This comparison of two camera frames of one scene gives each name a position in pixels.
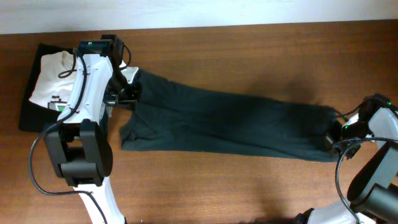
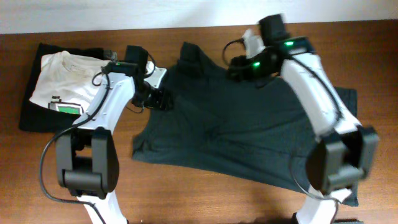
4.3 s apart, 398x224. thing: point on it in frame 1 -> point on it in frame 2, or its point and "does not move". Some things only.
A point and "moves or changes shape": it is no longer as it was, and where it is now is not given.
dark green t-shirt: [171, 117] moves or changes shape
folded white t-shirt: [50, 91] does not move
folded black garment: [36, 117] does not move
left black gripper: [125, 94] -> [158, 99]
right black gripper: [334, 139] -> [237, 69]
